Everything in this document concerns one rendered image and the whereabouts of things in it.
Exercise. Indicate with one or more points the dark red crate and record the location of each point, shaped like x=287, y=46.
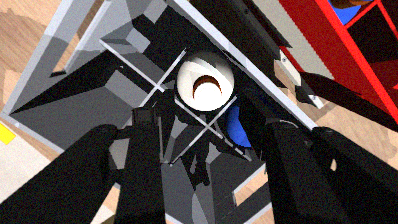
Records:
x=326, y=53

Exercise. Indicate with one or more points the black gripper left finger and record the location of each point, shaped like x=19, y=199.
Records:
x=72, y=188

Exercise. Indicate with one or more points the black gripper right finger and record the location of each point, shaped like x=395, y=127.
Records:
x=363, y=185

